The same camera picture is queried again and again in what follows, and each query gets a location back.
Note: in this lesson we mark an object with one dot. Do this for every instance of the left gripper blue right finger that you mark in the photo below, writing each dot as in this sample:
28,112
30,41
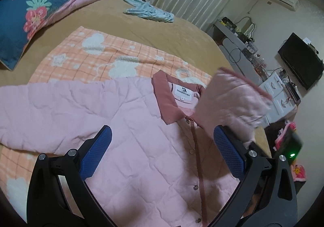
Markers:
232,150

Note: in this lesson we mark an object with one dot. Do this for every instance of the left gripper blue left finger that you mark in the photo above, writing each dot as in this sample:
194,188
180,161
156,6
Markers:
92,151

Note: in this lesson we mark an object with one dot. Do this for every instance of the pink quilted jacket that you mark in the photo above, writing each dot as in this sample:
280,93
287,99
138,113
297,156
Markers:
162,167

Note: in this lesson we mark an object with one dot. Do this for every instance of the pink cartoon cloth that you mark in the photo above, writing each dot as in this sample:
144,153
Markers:
298,171

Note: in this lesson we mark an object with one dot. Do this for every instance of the white drawer cabinet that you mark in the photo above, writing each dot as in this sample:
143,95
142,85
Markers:
285,99

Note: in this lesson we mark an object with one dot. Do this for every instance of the black flat television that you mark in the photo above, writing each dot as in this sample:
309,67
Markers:
303,62

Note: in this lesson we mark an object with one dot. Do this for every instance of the grey cluttered desk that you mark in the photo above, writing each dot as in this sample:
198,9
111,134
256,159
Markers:
235,52

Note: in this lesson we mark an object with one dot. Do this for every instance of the orange plaid cloud blanket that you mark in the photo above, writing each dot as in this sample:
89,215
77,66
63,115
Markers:
89,56

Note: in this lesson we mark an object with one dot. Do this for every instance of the light blue garment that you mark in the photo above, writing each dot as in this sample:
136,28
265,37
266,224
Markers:
145,10

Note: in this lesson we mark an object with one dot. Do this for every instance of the navy floral duvet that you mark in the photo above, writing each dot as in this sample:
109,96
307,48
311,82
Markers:
22,19

